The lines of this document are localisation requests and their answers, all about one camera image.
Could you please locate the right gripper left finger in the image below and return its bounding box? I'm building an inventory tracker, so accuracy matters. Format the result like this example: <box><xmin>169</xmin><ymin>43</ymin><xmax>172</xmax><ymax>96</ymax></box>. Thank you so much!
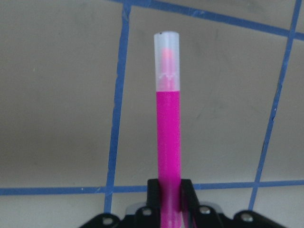
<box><xmin>85</xmin><ymin>179</ymin><xmax>161</xmax><ymax>228</ymax></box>

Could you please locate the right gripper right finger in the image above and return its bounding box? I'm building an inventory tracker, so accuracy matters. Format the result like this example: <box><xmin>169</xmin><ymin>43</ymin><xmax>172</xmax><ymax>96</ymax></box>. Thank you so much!
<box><xmin>180</xmin><ymin>179</ymin><xmax>282</xmax><ymax>228</ymax></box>

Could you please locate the pink marker pen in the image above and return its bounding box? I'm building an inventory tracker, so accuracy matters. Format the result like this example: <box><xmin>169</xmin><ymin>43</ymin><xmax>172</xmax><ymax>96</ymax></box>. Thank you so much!
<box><xmin>154</xmin><ymin>31</ymin><xmax>181</xmax><ymax>228</ymax></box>

